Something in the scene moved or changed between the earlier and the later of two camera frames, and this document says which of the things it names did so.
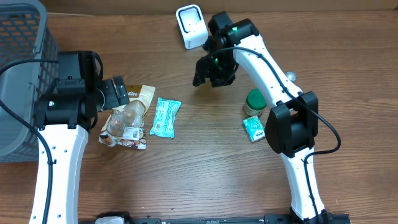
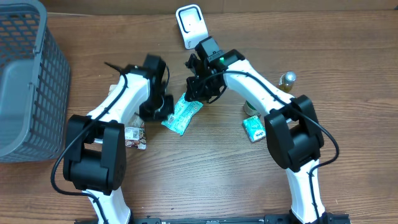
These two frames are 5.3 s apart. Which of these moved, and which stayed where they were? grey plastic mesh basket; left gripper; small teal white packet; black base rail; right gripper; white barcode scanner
Moved: left gripper; right gripper
Stayed: small teal white packet; grey plastic mesh basket; black base rail; white barcode scanner
